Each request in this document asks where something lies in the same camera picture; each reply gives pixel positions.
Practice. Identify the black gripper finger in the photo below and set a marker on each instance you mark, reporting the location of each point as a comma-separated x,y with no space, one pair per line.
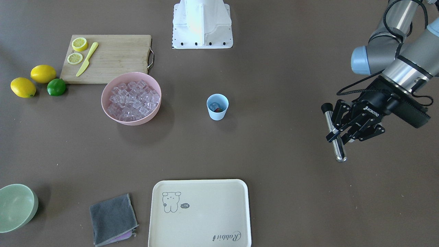
351,133
342,114

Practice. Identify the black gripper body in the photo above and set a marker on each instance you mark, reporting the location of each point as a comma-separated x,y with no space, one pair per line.
376,103

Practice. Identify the steel muddler black tip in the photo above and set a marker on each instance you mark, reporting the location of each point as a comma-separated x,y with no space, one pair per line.
334,138

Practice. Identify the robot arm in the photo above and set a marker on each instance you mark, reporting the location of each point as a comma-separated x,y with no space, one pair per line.
401,56

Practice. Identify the light blue cup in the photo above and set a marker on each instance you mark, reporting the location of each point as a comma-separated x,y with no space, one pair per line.
223,102

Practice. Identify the pink bowl of ice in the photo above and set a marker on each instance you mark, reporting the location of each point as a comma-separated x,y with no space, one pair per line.
132,98

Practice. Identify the cream rabbit tray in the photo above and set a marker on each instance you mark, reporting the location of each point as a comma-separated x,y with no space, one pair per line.
200,213

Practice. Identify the wooden cutting board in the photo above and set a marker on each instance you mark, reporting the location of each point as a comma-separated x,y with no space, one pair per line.
114,56

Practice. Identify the grey folded cloth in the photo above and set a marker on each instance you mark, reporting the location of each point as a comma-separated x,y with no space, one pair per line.
113,220

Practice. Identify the yellow plastic knife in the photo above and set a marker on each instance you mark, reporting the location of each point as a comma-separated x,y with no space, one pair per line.
86,61

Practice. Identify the lemon slice upper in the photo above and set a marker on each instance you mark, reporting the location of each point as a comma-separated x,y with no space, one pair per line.
79,44

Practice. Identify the lemon slice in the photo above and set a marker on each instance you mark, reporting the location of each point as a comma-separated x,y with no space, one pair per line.
79,44
74,58

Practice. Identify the lemon slice lower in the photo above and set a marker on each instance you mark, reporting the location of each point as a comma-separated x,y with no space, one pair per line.
74,58

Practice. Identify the green lime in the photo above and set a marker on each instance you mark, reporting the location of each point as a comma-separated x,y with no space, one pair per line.
56,87

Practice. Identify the yellow lemon near board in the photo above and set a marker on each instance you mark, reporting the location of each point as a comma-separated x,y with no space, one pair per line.
43,73

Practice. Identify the yellow lemon outer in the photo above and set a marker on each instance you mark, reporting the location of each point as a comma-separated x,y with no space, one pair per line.
23,87

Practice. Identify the mint green bowl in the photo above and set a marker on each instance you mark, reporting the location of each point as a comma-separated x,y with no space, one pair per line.
18,206

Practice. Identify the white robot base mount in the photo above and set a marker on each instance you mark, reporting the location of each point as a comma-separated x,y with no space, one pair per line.
202,24

